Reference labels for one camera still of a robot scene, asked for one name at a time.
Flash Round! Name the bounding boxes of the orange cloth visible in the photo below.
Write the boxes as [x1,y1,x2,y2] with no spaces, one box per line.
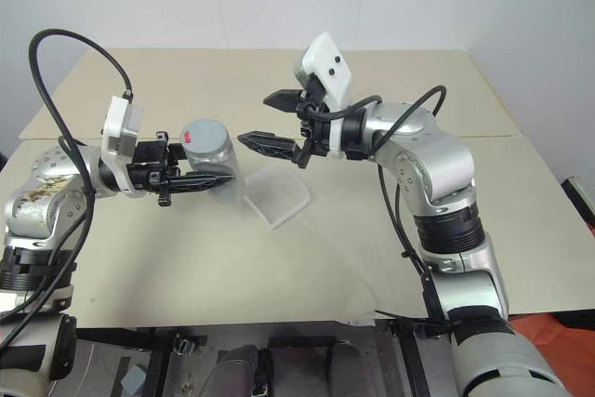
[507,307,595,373]

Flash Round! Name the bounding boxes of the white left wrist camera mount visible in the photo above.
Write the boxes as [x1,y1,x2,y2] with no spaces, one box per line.
[101,95,146,196]

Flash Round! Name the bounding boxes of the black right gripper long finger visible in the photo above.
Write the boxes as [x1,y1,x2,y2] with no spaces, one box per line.
[262,88,304,114]
[236,130,299,162]

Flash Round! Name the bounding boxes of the small metal clip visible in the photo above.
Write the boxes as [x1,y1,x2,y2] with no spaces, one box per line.
[172,334,197,355]

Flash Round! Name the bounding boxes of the clear plastic box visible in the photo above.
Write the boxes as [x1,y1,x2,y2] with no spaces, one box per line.
[241,166,311,231]

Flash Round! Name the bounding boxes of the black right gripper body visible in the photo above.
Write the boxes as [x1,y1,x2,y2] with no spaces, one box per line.
[295,74,337,170]

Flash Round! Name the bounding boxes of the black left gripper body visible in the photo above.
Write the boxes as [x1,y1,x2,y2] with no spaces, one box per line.
[126,129,183,208]

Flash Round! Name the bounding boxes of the grey jar lid red mark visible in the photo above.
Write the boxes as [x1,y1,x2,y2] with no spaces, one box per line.
[179,118,230,156]

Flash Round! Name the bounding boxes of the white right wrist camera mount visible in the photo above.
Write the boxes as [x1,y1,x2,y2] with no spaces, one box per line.
[292,32,353,159]

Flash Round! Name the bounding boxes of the dark rounded shape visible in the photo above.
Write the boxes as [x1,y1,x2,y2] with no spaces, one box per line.
[204,343,269,397]

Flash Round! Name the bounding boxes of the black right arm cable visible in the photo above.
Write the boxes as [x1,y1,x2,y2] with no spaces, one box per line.
[299,85,456,324]

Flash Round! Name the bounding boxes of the black cable tie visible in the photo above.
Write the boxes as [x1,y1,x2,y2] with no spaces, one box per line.
[374,308,459,331]

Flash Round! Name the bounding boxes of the clear plastic jar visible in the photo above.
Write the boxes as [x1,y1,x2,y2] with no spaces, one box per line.
[180,118,250,205]

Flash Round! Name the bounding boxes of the small grey block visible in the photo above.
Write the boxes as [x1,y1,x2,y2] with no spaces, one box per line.
[121,364,149,394]

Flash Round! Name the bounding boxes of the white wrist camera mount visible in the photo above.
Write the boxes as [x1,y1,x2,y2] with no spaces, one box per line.
[101,95,146,196]
[292,32,353,159]

